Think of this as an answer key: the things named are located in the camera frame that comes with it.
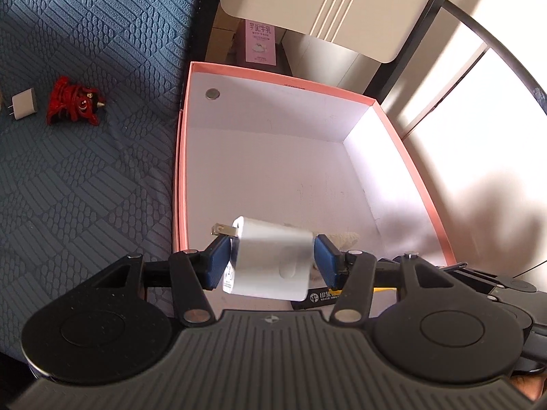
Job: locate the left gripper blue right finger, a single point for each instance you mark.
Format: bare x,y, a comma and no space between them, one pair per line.
353,274

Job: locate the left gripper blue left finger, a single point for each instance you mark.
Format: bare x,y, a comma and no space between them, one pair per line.
192,273

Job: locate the white fluffy plush toy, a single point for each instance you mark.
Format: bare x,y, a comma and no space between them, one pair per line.
337,241

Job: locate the white charger front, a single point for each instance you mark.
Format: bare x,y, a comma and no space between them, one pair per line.
266,260

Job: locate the white charger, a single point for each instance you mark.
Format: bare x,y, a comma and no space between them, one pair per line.
266,260
23,104

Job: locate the red lion dance figurine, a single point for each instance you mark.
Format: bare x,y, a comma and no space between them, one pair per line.
74,102

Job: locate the yellow handle screwdriver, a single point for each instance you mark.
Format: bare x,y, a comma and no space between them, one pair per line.
375,290

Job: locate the pink cardboard box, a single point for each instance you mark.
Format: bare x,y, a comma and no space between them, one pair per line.
266,146

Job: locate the pink milk carton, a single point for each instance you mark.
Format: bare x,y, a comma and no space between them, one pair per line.
260,43

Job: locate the blue textured chair cover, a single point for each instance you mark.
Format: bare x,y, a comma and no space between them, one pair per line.
77,197

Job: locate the black curved metal rail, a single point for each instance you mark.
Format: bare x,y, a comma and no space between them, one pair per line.
518,69

